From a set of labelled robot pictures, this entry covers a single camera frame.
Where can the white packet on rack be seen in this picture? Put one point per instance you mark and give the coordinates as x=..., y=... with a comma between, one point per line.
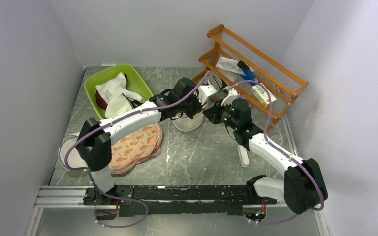
x=230, y=65

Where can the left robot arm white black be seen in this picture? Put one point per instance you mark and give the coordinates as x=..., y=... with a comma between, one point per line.
x=96, y=138

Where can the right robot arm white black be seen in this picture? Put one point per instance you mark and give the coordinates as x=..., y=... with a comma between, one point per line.
x=302, y=187

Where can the white black items under rack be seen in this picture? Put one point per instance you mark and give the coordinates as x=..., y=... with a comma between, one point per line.
x=218, y=84

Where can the aluminium rail frame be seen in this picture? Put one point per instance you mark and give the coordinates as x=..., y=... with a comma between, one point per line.
x=72, y=196

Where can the floral peach placemat stack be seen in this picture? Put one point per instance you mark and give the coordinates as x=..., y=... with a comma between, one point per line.
x=136, y=148

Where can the white plastic bar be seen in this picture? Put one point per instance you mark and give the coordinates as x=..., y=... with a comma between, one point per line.
x=243, y=155

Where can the orange wooden rack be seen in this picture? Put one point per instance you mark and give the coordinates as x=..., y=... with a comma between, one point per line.
x=281, y=82

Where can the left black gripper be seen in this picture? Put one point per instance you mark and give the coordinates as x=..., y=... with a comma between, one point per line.
x=199, y=107

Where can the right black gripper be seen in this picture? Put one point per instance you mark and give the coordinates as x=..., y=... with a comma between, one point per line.
x=212, y=113

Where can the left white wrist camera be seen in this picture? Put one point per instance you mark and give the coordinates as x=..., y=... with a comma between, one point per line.
x=204, y=92

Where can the green plastic basin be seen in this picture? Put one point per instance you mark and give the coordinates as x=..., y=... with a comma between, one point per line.
x=135, y=84

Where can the white cloth in basin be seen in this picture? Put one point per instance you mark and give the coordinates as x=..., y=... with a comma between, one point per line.
x=115, y=99

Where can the blue handled tool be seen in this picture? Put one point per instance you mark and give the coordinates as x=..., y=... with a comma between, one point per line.
x=245, y=72

